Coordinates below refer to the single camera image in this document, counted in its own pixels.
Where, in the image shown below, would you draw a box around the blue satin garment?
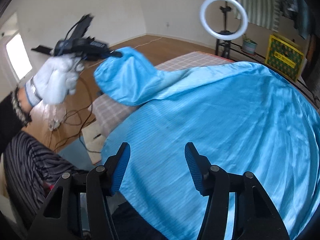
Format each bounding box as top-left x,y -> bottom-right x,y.
94,47 -> 319,239

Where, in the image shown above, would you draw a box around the black sleeved left forearm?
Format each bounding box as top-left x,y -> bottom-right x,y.
0,87 -> 33,153

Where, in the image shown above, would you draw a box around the black metal clothes rack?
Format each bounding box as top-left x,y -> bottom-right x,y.
216,0 -> 314,82

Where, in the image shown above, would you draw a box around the white gloved left hand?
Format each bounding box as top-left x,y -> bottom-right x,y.
24,54 -> 84,107

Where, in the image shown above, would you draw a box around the pink plaid bed cover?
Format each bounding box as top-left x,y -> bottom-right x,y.
93,51 -> 232,137

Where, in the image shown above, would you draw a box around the black striped trousers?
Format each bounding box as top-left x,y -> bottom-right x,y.
4,131 -> 87,227

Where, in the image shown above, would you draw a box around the small potted plant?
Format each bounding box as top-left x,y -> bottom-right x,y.
242,34 -> 257,55

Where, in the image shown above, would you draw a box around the yellow green crate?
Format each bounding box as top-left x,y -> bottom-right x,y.
265,34 -> 304,82

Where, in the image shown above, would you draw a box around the green striped towel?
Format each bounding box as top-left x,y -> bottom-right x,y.
236,0 -> 280,32

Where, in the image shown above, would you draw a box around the white ring light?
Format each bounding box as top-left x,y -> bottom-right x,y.
199,0 -> 248,41

